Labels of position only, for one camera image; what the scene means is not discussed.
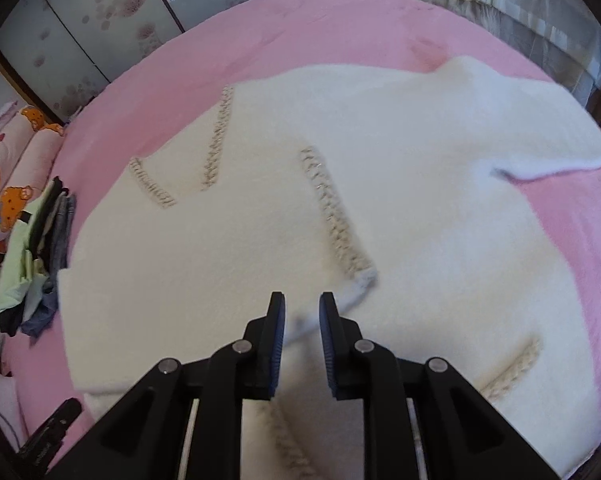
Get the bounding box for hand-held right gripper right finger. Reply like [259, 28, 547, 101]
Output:
[319, 291, 566, 480]

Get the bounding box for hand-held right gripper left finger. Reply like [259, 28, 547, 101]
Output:
[45, 291, 287, 480]

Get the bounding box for white fluffy sweater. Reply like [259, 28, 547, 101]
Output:
[58, 55, 601, 480]

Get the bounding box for orange and pink clothes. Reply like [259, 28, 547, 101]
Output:
[0, 127, 66, 254]

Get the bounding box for white pillow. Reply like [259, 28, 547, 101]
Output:
[0, 367, 31, 453]

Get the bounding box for light green folded garment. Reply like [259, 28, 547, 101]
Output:
[0, 190, 56, 316]

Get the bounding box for blue folded jeans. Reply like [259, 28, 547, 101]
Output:
[20, 194, 78, 338]

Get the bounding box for black folded garment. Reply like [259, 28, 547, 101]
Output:
[28, 176, 70, 256]

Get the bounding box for pink bed blanket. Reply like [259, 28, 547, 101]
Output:
[0, 0, 601, 461]

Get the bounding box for bear print pink pillow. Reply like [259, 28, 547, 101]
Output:
[0, 104, 46, 191]

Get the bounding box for floral sliding wardrobe doors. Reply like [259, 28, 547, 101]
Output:
[0, 0, 281, 123]

